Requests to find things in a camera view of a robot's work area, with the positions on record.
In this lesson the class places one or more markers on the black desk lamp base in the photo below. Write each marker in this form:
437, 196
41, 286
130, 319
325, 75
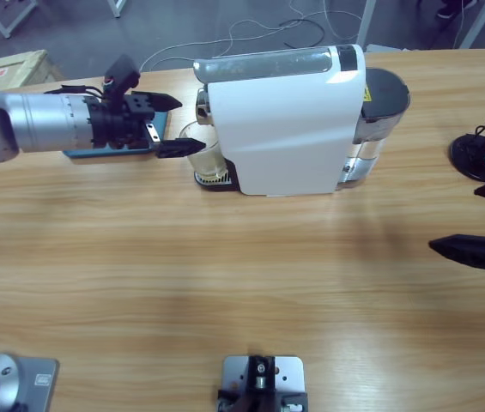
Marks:
474, 165

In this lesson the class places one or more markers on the white metal table leg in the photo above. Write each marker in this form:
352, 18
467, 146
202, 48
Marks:
476, 26
364, 26

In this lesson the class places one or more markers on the wooden crate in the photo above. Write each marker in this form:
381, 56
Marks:
14, 70

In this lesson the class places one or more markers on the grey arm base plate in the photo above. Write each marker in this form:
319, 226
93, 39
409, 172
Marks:
40, 379

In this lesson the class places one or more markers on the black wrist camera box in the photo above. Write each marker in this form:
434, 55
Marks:
123, 75

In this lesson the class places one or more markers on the centre metal mount plate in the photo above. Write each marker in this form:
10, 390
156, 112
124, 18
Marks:
261, 377

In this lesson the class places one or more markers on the teal plastic tray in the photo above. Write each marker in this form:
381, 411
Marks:
109, 153

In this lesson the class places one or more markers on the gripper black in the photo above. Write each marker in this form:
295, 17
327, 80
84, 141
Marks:
113, 129

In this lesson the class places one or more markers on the white capsule coffee machine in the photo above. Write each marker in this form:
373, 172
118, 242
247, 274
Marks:
285, 137

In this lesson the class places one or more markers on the black white sneaker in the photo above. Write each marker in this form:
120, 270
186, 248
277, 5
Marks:
452, 8

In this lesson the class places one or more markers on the clear drinking glass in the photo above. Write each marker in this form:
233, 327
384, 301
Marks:
207, 165

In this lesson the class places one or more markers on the white metal table frame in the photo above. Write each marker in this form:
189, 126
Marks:
5, 30
117, 10

